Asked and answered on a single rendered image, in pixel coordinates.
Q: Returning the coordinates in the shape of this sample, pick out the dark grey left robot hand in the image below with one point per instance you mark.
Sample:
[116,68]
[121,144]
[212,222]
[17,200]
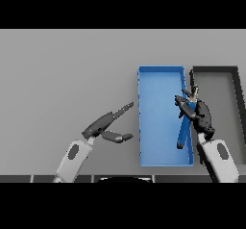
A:
[101,125]

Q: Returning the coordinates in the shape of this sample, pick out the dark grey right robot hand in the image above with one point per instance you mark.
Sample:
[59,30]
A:
[202,117]

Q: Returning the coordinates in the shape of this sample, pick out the dark grey bin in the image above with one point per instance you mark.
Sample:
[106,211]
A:
[224,111]

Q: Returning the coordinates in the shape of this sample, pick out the blue bin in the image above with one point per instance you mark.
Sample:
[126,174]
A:
[160,120]

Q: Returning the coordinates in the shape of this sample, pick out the blue pipe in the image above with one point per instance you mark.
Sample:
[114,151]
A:
[184,131]

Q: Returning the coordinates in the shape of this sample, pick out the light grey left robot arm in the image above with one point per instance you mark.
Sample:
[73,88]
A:
[72,160]

